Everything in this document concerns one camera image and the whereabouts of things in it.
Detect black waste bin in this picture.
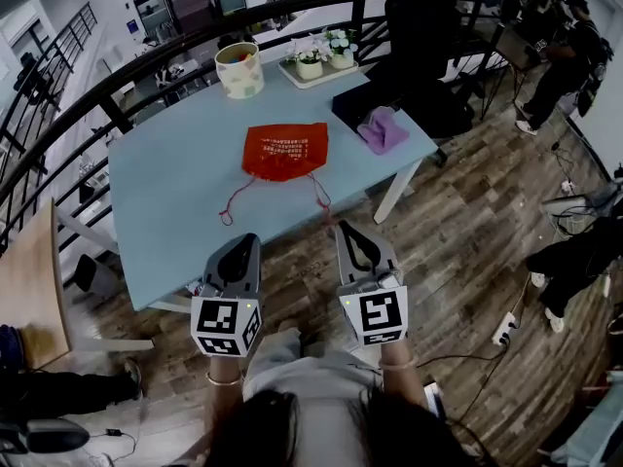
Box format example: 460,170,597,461
75,254,118,296

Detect purple cloth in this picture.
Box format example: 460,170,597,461
356,106,410,157

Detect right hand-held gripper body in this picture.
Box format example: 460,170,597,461
337,269,410,349

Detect black office chair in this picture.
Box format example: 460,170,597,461
369,0,476,167

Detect black small screen device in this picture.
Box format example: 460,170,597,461
422,381,447,420

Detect person's left forearm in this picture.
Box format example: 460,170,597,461
204,355,244,437

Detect white rectangular tray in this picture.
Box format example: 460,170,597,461
277,58,360,90

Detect cream patterned round bucket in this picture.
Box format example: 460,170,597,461
214,41,266,100

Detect white power strip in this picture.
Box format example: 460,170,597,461
491,311,517,347

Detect white pot pink flowers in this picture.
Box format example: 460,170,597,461
286,36,330,81

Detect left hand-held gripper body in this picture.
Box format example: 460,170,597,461
189,279,265,359

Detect black metal railing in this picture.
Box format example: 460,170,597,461
0,0,488,257

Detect red drawstring bag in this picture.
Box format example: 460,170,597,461
217,122,337,227

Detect light wooden table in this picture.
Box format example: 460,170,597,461
0,197,74,372

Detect person's right forearm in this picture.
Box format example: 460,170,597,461
379,342,429,408

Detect black flat box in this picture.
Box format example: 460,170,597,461
331,83,405,133

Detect white table leg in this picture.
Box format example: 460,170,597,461
372,158,424,226

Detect white pot blue flowers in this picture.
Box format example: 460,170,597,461
323,27,359,71

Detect person's grey denim jeans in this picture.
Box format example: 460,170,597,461
260,326,364,365

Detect person's light grey shirt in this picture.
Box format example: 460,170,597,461
241,347,390,467

